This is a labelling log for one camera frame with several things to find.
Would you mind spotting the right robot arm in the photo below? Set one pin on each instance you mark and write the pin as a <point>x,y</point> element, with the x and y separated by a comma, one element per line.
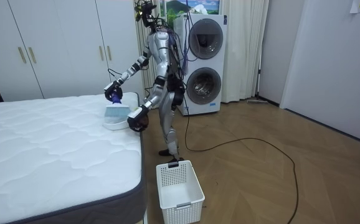
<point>133,69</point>

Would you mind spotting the white door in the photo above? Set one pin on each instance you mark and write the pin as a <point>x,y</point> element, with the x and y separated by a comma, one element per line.
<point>332,68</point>

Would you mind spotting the white perforated plastic basket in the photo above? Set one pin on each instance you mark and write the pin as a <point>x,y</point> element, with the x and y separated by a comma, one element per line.
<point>180,199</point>

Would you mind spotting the robot body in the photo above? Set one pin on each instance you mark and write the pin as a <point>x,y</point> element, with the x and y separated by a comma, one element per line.
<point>174,87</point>

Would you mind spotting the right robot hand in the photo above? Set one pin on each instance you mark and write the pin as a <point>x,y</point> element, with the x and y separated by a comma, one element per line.
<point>111,90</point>

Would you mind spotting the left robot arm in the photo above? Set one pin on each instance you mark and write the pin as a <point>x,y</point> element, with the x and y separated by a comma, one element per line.
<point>155,95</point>

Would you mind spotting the flat mop with pole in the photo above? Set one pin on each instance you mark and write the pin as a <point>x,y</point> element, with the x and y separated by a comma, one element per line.
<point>258,81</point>

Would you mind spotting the white dustpan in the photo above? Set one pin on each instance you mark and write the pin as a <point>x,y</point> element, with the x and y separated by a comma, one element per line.
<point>114,126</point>

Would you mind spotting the grey bed with white mattress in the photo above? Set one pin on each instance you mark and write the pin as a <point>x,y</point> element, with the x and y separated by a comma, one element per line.
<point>49,149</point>

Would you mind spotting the robot legs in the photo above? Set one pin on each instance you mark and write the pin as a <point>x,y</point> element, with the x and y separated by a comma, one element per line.
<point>167,115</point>

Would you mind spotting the landscape wall poster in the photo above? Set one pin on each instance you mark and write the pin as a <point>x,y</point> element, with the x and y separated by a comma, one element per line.
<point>198,6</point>

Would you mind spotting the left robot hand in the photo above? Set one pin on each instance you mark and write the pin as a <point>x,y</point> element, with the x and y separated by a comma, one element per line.
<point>138,120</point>

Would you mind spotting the white washing machine tower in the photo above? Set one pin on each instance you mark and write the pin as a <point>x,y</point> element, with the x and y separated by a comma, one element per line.
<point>208,62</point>

